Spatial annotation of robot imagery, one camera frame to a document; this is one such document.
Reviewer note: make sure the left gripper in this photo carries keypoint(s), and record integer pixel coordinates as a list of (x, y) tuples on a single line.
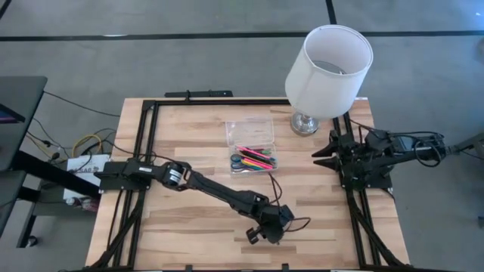
[(270, 226)]

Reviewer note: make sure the black clamp bracket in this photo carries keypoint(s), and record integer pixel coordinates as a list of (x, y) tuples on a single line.
[(188, 268), (285, 267)]

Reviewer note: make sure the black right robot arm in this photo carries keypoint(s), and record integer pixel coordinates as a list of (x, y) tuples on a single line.
[(378, 162)]

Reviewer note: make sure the black metal table frame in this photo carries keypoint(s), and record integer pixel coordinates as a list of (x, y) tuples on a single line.
[(227, 102)]

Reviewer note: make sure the pink pencil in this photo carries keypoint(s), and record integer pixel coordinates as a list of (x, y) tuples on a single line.
[(264, 165)]

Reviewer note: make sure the white shade table lamp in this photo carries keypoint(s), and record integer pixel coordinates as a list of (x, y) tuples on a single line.
[(325, 87)]

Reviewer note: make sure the black bar device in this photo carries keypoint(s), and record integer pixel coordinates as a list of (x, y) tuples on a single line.
[(204, 93)]

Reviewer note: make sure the small red white item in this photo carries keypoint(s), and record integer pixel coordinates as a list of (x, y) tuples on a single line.
[(85, 204)]

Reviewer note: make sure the blue pen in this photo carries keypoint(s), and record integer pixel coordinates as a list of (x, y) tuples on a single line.
[(274, 161)]

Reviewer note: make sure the green pen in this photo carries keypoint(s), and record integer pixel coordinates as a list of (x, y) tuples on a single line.
[(266, 151)]

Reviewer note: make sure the clear plastic supply box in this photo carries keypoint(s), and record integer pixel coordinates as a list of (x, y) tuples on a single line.
[(249, 130)]

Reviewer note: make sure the pink highlighter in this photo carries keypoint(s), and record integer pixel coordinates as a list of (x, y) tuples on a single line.
[(251, 152)]

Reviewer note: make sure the yellow pen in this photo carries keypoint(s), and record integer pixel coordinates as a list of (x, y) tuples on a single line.
[(249, 164)]

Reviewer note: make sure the dark grey desk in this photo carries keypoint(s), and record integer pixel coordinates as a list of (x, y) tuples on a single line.
[(19, 98)]

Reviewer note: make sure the blue lit screen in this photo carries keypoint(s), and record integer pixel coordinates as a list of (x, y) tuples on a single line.
[(9, 115)]

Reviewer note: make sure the grey stand leg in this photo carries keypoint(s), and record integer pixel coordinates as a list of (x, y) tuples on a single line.
[(469, 143)]

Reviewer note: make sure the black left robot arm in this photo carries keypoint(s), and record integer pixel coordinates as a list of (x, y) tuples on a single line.
[(219, 190)]

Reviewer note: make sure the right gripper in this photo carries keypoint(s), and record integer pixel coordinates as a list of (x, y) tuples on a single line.
[(348, 156)]

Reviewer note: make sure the white paper sheet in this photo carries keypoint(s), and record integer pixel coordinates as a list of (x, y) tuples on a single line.
[(81, 166)]

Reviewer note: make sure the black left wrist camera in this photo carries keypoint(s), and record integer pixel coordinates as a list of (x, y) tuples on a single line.
[(286, 216)]

